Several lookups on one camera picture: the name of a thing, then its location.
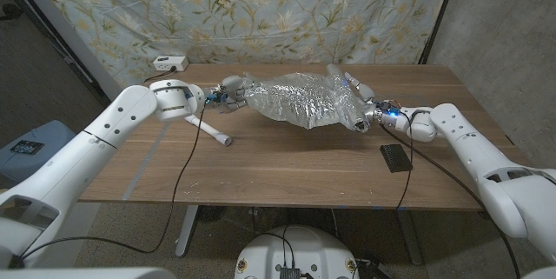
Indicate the floral print backdrop cloth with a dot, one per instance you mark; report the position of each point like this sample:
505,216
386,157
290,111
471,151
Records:
260,9

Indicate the grey table leg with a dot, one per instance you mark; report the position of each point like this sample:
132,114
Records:
410,237
187,231

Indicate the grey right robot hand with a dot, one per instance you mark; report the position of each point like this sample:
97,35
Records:
362,92

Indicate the black backdrop stand pole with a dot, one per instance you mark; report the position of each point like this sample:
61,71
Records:
436,14

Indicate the black torso connector box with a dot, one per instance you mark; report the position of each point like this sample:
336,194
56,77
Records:
289,273

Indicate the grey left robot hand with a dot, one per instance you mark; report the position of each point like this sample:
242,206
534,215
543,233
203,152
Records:
232,93

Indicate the crinkled aluminum foil sheet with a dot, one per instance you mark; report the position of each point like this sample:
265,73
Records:
308,101

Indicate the blue plastic bin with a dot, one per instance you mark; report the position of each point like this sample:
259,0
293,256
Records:
26,157

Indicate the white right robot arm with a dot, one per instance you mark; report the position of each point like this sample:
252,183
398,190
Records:
491,161

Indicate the white cardboard tube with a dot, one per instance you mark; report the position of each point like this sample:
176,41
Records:
208,130

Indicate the white power strip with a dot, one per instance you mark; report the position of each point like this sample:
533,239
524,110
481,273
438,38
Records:
170,63

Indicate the grey perforated panel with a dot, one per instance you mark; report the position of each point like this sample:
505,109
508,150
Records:
35,75

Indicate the black patterned card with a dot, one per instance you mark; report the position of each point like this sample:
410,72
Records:
27,147

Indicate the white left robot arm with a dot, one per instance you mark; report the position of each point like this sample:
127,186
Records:
87,157

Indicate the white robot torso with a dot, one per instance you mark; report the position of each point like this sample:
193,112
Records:
299,248

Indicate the black package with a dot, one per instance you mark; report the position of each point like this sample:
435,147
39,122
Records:
396,158

